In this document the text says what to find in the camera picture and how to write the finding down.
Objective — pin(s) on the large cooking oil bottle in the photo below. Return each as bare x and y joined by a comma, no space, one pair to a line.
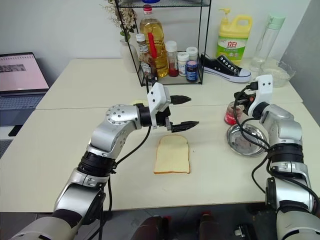
155,35

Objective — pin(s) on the yellow dish soap bottle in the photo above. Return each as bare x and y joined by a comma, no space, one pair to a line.
233,42

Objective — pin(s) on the black and white sneaker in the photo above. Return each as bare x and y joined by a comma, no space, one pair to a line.
225,67

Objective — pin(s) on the pale yellow sponge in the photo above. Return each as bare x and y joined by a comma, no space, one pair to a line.
140,102

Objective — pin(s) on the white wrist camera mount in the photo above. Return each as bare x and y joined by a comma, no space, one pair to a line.
157,97
262,93

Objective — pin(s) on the brown ketchup bottle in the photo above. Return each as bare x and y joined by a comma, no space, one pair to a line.
145,60

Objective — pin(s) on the blue object on rack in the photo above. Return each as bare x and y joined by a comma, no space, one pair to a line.
150,1

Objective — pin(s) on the dried flower bunch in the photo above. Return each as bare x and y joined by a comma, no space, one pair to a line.
122,17

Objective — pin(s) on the small red sauce bottle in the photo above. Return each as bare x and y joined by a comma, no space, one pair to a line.
173,63

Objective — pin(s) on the white bread slice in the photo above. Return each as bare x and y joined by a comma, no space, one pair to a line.
172,156

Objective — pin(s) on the grey open laptop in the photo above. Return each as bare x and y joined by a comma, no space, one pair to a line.
20,80

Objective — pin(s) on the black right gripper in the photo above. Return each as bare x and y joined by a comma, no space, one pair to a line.
247,103

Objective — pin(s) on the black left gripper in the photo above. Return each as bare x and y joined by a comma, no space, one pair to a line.
164,118

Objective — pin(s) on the white flower vase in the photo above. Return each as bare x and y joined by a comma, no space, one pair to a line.
127,57

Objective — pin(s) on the clear glass bowl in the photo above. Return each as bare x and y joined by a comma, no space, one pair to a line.
278,73

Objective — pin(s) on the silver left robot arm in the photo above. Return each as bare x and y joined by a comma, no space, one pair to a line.
110,130

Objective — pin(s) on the white lidded jar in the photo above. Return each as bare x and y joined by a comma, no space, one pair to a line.
192,52

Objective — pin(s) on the round steel plate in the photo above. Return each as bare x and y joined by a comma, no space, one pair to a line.
241,146

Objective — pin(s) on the dark blue jar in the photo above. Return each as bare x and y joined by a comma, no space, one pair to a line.
191,71

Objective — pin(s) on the clear bottle green cap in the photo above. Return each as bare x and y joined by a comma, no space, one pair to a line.
268,42

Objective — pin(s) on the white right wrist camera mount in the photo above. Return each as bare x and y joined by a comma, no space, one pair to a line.
262,93

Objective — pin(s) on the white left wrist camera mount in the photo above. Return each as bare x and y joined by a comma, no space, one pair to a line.
157,97

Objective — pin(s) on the white plastic jar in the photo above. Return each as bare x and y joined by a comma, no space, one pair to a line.
182,66

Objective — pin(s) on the red jam jar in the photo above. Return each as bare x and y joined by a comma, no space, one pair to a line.
230,116

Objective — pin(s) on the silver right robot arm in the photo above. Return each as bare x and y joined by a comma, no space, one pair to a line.
285,140

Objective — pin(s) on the small black white object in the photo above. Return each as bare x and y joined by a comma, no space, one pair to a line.
242,230

